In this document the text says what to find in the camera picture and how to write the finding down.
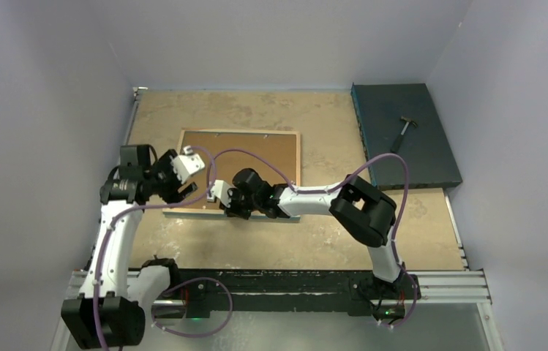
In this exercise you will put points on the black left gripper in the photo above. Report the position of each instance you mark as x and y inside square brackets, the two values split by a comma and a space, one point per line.
[173, 195]

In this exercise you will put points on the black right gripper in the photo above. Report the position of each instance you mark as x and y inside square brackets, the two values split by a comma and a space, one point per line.
[232, 208]

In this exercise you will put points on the blue wooden picture frame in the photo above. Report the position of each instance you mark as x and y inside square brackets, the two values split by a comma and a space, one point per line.
[298, 155]

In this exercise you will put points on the brown backing board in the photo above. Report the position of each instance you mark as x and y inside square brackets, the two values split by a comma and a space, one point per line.
[264, 155]

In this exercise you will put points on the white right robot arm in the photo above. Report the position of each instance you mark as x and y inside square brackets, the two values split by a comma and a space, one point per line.
[368, 215]

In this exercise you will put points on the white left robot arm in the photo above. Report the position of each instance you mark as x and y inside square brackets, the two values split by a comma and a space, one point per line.
[109, 310]

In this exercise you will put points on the dark grey flat box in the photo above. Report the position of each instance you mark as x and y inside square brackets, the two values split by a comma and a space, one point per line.
[425, 149]

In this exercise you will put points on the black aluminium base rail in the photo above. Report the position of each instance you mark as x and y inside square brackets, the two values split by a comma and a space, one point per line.
[356, 293]

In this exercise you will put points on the claw hammer with grey handle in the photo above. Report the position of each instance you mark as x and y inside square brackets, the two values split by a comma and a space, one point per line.
[408, 122]

